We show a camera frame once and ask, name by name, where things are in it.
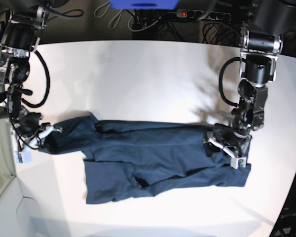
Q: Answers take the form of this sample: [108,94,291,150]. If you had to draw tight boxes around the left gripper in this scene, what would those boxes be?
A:
[203,124,252,157]

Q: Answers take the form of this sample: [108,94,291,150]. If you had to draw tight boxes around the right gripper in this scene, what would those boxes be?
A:
[13,113,63,153]

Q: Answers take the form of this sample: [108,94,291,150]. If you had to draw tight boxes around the dark blue t-shirt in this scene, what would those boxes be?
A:
[40,115,251,204]

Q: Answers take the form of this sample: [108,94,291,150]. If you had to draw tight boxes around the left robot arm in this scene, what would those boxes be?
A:
[204,0,296,158]

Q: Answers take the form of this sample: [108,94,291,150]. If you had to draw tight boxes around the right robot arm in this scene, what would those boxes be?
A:
[0,0,59,151]

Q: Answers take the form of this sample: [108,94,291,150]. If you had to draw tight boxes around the black power strip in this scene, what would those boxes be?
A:
[176,9,231,22]

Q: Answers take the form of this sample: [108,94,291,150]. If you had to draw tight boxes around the blue box overhead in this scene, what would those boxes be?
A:
[109,0,179,9]

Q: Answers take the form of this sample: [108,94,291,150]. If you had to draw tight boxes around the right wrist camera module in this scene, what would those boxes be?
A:
[13,151,32,164]

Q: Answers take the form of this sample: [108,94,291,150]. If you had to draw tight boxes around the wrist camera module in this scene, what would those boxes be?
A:
[230,157,247,169]
[13,151,32,164]

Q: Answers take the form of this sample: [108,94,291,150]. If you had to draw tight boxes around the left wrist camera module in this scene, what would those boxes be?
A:
[230,157,247,169]

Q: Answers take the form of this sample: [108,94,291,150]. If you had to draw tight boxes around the grey cable loops on floor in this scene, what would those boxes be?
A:
[93,0,129,29]

